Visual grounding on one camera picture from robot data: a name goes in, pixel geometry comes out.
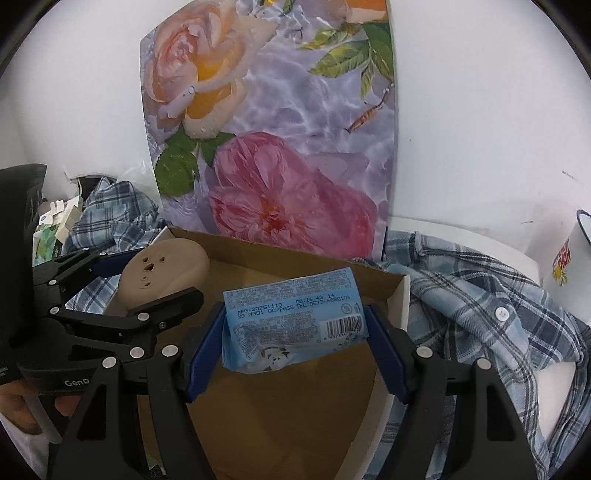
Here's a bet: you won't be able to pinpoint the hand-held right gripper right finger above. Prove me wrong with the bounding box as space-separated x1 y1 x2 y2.
365 305 550 480

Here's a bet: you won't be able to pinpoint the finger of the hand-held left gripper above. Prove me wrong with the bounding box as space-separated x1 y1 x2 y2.
32 247 141 296
46 286 205 361

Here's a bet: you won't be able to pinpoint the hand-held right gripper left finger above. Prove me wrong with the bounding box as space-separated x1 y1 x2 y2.
48 302 227 480

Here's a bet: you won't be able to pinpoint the blue tissue packet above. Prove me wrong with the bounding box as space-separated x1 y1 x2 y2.
222 267 370 374

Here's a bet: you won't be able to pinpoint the shallow cardboard box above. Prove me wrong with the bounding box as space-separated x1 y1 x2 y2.
104 225 411 480

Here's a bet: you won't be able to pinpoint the person's left hand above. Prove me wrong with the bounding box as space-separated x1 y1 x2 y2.
0 376 81 437

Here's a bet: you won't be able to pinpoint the green patterned packet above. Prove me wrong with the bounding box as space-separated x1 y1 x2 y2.
31 225 64 269

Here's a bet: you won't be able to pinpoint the small white cartons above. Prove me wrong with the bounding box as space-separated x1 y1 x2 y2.
39 196 84 241

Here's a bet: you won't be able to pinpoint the dark cloth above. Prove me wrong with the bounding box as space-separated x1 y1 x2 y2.
74 174 108 195

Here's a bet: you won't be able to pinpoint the clear plastic bag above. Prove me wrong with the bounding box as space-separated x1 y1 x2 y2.
115 157 160 197

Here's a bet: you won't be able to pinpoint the blue plaid shirt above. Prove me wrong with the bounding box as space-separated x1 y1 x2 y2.
65 176 591 480

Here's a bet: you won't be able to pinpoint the floral printed board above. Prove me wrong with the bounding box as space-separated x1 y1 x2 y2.
140 0 399 261

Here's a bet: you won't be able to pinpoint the white enamel mug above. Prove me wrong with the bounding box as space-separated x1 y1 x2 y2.
540 210 591 301

